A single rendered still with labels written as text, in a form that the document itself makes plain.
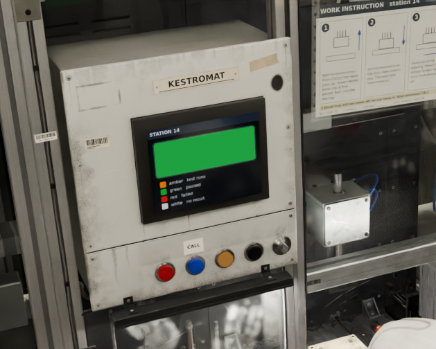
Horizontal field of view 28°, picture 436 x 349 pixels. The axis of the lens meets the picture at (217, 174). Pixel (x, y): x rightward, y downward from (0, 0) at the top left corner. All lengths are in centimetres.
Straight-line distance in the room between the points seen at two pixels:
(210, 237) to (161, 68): 35
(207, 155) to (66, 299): 37
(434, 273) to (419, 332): 94
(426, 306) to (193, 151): 94
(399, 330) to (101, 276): 59
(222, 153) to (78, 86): 29
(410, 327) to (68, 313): 67
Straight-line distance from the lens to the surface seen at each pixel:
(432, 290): 224
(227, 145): 157
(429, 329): 128
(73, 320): 167
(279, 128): 162
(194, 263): 165
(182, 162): 155
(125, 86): 150
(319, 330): 240
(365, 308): 245
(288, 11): 160
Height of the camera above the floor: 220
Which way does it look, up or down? 22 degrees down
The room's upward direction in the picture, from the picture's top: 4 degrees counter-clockwise
